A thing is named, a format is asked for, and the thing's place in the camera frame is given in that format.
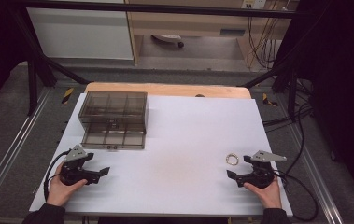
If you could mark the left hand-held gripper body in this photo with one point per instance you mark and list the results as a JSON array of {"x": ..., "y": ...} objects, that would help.
[{"x": 73, "y": 174}]

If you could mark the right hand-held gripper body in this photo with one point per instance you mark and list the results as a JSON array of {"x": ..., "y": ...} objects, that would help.
[{"x": 260, "y": 174}]

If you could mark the smoky transparent drawer box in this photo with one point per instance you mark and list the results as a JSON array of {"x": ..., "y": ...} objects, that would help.
[{"x": 112, "y": 119}]

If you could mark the person's right hand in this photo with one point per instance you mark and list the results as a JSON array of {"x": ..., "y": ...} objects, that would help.
[{"x": 266, "y": 194}]

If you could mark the person's left hand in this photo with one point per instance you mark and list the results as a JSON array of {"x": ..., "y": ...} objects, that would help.
[{"x": 59, "y": 190}]

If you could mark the white board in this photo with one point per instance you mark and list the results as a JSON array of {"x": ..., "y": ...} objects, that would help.
[{"x": 181, "y": 155}]

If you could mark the yellow black tape marker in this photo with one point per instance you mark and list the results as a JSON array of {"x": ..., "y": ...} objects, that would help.
[
  {"x": 269, "y": 100},
  {"x": 67, "y": 95}
]

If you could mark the black metal stand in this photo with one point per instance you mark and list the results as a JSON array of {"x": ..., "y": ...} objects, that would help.
[
  {"x": 33, "y": 84},
  {"x": 291, "y": 87}
]

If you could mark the wooden table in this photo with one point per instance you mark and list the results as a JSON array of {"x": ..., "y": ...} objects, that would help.
[{"x": 165, "y": 89}]

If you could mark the white cabinet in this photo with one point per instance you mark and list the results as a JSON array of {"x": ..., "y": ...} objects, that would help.
[{"x": 78, "y": 34}]

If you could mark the chair base with caster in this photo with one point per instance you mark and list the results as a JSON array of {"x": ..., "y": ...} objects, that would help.
[{"x": 168, "y": 38}]

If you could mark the light wooden desk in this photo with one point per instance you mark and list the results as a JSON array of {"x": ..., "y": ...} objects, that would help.
[{"x": 193, "y": 25}]

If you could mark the white power socket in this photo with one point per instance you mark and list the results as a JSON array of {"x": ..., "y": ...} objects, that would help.
[{"x": 254, "y": 3}]

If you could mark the black metal crossbar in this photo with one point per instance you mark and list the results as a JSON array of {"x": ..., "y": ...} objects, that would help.
[{"x": 165, "y": 8}]

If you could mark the aluminium rail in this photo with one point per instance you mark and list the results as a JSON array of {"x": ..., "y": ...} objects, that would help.
[
  {"x": 12, "y": 146},
  {"x": 318, "y": 177}
]

